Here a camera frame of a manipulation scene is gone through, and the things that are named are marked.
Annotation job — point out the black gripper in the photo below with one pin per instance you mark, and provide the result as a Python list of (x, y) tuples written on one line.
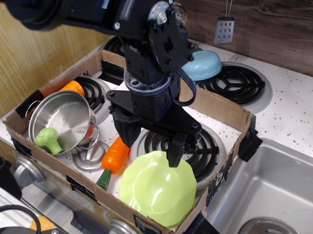
[(157, 108)]

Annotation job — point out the green toy broccoli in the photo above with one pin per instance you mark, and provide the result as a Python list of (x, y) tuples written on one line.
[(48, 137)]

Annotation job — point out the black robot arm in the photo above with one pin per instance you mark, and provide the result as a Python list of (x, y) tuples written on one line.
[(156, 48)]

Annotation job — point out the orange toy carrot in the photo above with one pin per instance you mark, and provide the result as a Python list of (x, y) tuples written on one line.
[(113, 161)]

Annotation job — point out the front right black burner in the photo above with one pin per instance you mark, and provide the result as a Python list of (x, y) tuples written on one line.
[(204, 160)]

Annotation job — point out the black burner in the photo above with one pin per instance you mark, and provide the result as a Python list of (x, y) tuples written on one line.
[(114, 45), (241, 84), (204, 160), (95, 91)]

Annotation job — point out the light green plastic plate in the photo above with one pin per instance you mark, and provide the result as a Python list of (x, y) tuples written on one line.
[(162, 193)]

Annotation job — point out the silver stove knob under pot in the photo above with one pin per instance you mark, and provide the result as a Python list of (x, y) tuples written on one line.
[(90, 160)]

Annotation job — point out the front left black burner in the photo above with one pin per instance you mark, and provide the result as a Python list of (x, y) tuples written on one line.
[(95, 91)]

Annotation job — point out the stainless steel pot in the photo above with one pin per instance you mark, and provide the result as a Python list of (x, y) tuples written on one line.
[(70, 115)]

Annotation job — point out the light blue plastic bowl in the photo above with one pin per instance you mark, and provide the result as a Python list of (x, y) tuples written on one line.
[(205, 65)]

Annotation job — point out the orange toy vegetable behind pot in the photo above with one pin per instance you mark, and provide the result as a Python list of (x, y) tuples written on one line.
[(74, 86)]

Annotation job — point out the back left black burner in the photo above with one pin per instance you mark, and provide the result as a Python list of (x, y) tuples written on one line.
[(114, 45)]

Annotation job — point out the silver front knob right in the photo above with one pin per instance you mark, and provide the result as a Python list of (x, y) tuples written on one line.
[(119, 227)]

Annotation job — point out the back right black burner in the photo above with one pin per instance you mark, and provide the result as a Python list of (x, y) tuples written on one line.
[(241, 84)]

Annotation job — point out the hanging metal strainer ladle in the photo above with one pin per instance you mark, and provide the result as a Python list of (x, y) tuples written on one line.
[(180, 12)]

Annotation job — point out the hanging metal spatula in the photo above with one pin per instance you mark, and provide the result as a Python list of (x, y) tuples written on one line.
[(225, 26)]

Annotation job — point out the silver front knob left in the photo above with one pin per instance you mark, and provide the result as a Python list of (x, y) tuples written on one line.
[(27, 173)]

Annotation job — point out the stainless steel sink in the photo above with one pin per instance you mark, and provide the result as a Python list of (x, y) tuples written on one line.
[(272, 193)]

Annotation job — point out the orange object bottom left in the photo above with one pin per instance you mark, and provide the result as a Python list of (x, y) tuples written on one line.
[(44, 223)]

